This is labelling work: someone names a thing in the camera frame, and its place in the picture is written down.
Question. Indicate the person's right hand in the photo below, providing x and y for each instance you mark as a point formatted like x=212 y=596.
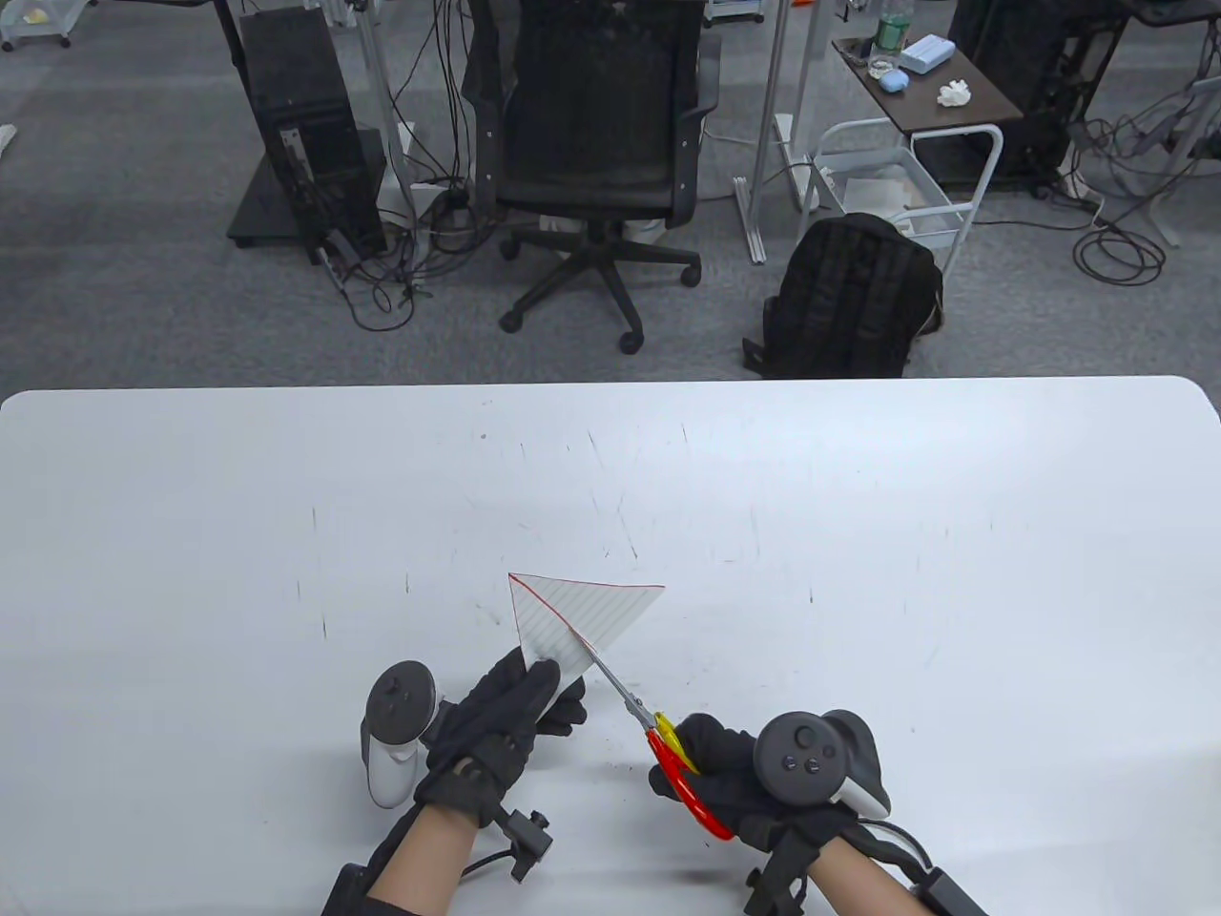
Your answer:
x=734 y=775

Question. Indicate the person's left hand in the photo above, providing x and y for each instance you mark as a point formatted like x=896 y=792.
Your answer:
x=486 y=725

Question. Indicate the red and yellow scissors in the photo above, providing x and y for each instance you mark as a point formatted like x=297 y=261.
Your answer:
x=679 y=787

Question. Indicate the white lined paper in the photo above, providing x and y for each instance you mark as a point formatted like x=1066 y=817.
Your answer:
x=582 y=611

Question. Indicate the person's left forearm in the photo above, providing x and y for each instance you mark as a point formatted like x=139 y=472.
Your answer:
x=424 y=863

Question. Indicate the person's right forearm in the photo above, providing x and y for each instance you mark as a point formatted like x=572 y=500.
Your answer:
x=863 y=883

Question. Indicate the grey and white right controller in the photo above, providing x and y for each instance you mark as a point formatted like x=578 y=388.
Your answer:
x=806 y=759

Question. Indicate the grey and white controller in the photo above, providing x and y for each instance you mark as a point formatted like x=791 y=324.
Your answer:
x=396 y=711
x=806 y=759

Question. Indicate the grey and white left controller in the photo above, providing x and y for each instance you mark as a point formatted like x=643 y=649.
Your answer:
x=396 y=711

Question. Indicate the black backpack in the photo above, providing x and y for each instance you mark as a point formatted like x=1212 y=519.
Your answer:
x=849 y=296

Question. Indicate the black wheeled office chair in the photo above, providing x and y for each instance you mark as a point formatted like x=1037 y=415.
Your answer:
x=591 y=114

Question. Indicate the black computer tower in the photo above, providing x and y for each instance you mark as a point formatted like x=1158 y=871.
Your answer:
x=305 y=124

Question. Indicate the white cart with brown top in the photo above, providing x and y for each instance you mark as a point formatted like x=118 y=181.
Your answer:
x=940 y=110

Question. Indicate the small blue case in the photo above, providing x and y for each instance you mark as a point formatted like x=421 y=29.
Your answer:
x=894 y=81

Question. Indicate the crumpled white tissue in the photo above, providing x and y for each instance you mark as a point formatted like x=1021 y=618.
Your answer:
x=954 y=93

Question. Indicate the light blue tissue pack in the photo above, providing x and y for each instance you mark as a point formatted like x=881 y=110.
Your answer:
x=925 y=54

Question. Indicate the black equipment cabinet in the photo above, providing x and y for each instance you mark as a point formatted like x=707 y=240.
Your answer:
x=1035 y=76

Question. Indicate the green plastic bottle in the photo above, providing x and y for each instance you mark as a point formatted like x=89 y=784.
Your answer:
x=890 y=29

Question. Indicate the white wheeled trolley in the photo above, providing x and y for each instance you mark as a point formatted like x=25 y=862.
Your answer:
x=38 y=19

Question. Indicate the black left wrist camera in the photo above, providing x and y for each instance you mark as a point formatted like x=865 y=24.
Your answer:
x=529 y=840

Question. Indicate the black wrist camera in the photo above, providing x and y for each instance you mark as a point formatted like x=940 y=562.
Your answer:
x=529 y=840
x=949 y=897

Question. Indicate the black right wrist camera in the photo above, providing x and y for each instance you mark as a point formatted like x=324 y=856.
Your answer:
x=949 y=897

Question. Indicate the aluminium frame post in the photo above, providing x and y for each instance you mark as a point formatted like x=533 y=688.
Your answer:
x=768 y=114
x=383 y=105

